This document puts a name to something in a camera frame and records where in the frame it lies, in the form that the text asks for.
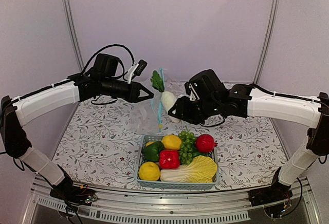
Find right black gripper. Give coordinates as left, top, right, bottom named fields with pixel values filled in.
left=169, top=95, right=221, bottom=124

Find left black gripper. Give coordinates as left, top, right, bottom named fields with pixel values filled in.
left=101, top=77, right=154, bottom=103

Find white radish with leaves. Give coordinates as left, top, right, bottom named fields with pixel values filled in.
left=150, top=68, right=180, bottom=123

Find blue zipper clear bag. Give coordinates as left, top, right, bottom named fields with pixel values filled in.
left=128, top=76, right=162, bottom=135

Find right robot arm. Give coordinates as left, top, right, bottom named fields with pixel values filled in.
left=168, top=69, right=328, bottom=201

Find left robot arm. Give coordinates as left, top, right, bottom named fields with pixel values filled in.
left=1, top=53, right=153, bottom=200

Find pink zipper clear bag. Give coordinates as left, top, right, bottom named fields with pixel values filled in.
left=142, top=78, right=185, bottom=95

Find green grapes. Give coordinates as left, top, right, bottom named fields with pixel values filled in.
left=178, top=130, right=197, bottom=165

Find yellow lemon back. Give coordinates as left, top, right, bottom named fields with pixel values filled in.
left=161, top=135, right=182, bottom=151

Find yellow lemon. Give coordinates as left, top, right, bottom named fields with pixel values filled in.
left=161, top=135, right=182, bottom=151
left=138, top=162, right=160, bottom=181

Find red bell pepper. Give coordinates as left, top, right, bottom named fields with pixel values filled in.
left=159, top=150, right=180, bottom=169

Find green bell pepper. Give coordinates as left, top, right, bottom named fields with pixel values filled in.
left=142, top=141, right=165, bottom=162

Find napa cabbage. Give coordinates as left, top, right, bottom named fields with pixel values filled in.
left=160, top=156, right=217, bottom=183

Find yellow lemon front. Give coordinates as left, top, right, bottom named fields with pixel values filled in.
left=138, top=162, right=160, bottom=181

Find light blue plastic basket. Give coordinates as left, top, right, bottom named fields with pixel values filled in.
left=134, top=135, right=220, bottom=190

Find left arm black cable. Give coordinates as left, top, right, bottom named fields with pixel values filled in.
left=81, top=44, right=136, bottom=74

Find front aluminium rail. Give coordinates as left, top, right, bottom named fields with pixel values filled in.
left=23, top=177, right=321, bottom=223

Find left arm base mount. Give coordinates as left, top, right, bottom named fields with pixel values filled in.
left=50, top=167, right=98, bottom=206

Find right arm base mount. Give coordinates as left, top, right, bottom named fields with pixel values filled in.
left=248, top=182, right=293, bottom=218

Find right aluminium frame post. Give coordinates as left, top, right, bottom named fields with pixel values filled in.
left=253, top=0, right=280, bottom=84

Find aluminium frame post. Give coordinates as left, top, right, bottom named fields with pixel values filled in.
left=62, top=0, right=84, bottom=71
left=253, top=0, right=280, bottom=84

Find left aluminium frame post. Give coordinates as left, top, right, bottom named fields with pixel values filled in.
left=62, top=0, right=84, bottom=71

